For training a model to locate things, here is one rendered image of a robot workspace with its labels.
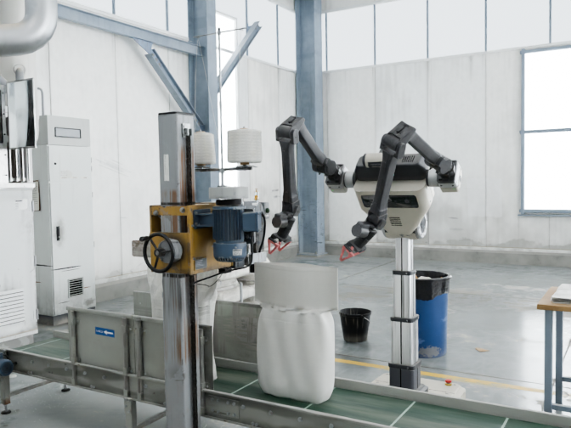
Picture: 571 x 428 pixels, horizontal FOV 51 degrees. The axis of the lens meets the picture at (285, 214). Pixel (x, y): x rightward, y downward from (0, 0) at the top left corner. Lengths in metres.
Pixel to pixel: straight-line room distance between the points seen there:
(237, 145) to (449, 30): 8.72
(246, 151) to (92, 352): 1.55
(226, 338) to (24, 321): 2.38
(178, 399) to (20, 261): 2.87
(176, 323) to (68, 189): 4.01
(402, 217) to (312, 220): 8.56
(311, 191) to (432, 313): 7.00
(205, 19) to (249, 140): 6.57
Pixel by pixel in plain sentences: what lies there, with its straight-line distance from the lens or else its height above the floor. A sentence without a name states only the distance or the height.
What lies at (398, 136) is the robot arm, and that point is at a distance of 2.53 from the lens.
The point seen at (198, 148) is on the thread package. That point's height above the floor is 1.61.
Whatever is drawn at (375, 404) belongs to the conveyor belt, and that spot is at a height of 0.38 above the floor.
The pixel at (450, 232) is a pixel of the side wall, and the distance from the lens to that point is 10.93.
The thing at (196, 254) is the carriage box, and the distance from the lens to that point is 2.74.
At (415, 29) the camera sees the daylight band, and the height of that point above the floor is 4.14.
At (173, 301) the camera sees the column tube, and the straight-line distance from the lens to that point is 2.80.
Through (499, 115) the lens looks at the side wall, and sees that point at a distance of 10.76.
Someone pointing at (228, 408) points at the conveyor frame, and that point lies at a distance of 3.04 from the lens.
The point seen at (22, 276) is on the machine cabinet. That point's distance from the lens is 5.50.
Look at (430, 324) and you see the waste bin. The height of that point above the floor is 0.28.
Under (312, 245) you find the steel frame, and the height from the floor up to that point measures 0.19.
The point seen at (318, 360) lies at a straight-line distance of 2.88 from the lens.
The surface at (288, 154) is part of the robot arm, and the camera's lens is 2.80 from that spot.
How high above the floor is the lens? 1.43
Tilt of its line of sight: 3 degrees down
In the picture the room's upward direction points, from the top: 1 degrees counter-clockwise
